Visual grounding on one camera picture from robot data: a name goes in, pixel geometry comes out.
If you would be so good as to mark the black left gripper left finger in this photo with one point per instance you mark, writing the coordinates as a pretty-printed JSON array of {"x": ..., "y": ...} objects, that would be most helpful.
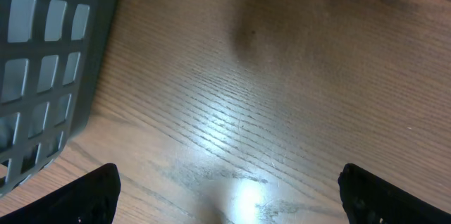
[{"x": 92, "y": 198}]

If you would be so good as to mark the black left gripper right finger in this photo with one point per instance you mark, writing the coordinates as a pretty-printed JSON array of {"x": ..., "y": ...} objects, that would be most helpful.
[{"x": 367, "y": 198}]

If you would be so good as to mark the dark grey plastic mesh basket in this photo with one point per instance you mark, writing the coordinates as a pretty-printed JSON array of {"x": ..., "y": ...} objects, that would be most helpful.
[{"x": 51, "y": 52}]

